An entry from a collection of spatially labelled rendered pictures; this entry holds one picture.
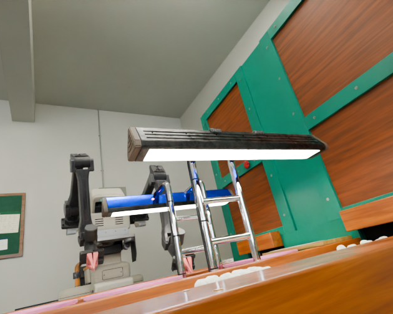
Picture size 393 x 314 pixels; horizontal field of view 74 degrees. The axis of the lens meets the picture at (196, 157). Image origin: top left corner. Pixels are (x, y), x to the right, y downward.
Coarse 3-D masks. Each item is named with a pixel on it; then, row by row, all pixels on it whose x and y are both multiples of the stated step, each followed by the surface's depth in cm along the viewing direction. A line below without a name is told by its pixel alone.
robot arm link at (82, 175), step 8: (72, 160) 130; (72, 168) 129; (88, 168) 136; (80, 176) 130; (88, 176) 132; (80, 184) 130; (88, 184) 132; (80, 192) 129; (88, 192) 131; (80, 200) 129; (88, 200) 131; (80, 208) 129; (88, 208) 130; (80, 216) 129; (88, 216) 129; (80, 224) 128; (80, 232) 126
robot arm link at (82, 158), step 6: (72, 156) 134; (78, 156) 134; (84, 156) 134; (78, 162) 130; (84, 162) 132; (90, 162) 134; (78, 168) 139; (72, 174) 142; (72, 180) 143; (72, 186) 144; (72, 192) 146; (72, 198) 148; (78, 198) 150; (66, 204) 149; (72, 204) 150; (78, 204) 152; (66, 210) 150; (66, 216) 152
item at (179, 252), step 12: (156, 192) 113; (168, 192) 101; (204, 192) 107; (168, 204) 99; (168, 216) 98; (180, 216) 99; (192, 216) 101; (180, 252) 93; (192, 252) 95; (216, 252) 98; (180, 264) 91
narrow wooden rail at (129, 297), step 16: (352, 240) 88; (288, 256) 75; (304, 256) 77; (208, 272) 66; (224, 272) 65; (144, 288) 56; (160, 288) 57; (176, 288) 59; (80, 304) 51; (96, 304) 51; (112, 304) 53; (128, 304) 54
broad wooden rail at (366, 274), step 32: (320, 256) 37; (352, 256) 28; (384, 256) 29; (192, 288) 29; (224, 288) 23; (256, 288) 22; (288, 288) 23; (320, 288) 24; (352, 288) 26; (384, 288) 27
